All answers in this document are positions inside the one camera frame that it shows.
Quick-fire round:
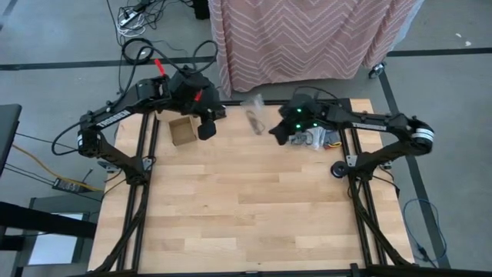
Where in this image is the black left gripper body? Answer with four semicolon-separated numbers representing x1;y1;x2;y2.
168;69;227;120

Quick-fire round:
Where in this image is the clear plastic bag stack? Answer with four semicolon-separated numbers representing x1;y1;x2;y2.
240;93;267;136

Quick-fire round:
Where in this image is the yellow floor cable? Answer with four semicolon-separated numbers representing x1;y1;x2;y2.
10;143;105;192

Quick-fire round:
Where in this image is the white power strip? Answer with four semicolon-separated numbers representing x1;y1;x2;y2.
118;11;139;26

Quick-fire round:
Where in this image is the black round ring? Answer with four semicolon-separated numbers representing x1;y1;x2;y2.
121;37;155;65

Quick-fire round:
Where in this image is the black round roll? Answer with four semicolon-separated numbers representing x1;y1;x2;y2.
331;161;349;179

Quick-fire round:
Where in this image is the black furniture beam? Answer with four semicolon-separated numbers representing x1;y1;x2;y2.
0;202;98;240

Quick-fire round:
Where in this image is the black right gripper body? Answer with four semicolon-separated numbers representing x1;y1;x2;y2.
278;93;331;134

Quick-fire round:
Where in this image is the blue floor cable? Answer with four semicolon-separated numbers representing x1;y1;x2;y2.
402;198;449;266

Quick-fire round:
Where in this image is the black flat panel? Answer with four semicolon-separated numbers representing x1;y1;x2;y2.
0;103;22;174

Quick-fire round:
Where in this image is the small open cardboard box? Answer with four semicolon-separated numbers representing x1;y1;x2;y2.
168;115;199;148

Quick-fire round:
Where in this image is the dark gray bundle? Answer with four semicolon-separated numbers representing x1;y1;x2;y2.
324;129;342;146

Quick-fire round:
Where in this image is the pink chevron cloth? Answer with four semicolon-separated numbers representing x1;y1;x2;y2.
207;0;426;98

